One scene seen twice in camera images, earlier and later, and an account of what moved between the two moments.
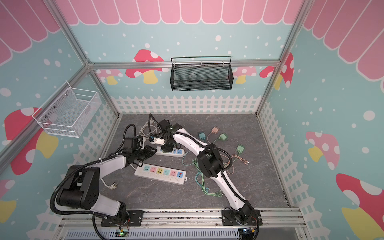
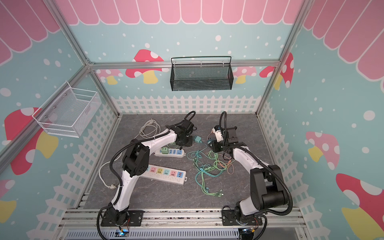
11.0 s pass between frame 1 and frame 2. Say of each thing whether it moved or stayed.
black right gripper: moved
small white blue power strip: stayed
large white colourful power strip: stayed
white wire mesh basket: stayed
